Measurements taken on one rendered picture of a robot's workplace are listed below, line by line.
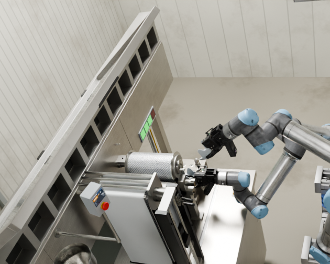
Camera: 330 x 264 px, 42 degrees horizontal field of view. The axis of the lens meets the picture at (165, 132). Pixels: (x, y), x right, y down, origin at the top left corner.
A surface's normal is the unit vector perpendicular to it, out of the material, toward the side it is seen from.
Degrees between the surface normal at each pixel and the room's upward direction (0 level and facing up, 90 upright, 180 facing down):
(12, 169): 90
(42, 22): 90
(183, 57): 90
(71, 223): 90
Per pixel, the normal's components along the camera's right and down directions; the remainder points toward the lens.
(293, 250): -0.26, -0.74
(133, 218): -0.30, 0.67
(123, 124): 0.92, 0.01
